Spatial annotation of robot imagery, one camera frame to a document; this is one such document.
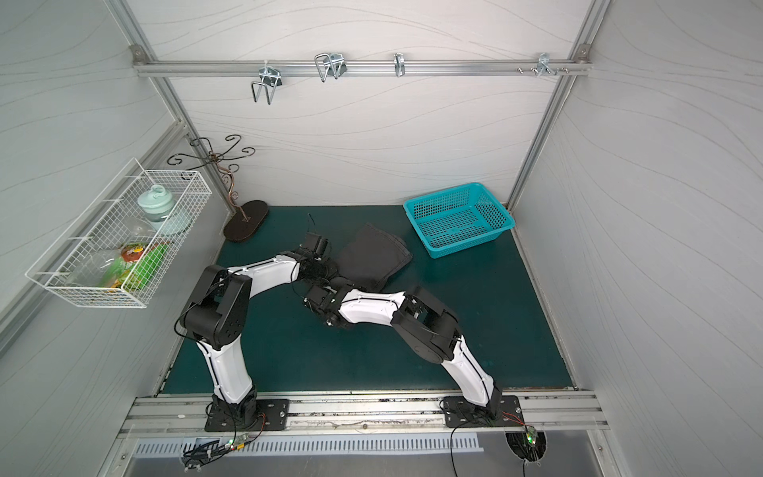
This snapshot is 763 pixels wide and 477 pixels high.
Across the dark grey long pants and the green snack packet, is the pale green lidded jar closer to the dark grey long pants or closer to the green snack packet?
the green snack packet

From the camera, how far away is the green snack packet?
0.59 m

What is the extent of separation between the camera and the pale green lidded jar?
671 mm

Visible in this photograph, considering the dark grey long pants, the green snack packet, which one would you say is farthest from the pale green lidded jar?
the dark grey long pants

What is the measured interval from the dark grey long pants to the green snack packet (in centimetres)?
50

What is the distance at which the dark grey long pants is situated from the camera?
39.3 inches

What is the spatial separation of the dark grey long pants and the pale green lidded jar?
50 centimetres

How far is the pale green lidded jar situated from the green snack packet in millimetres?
76
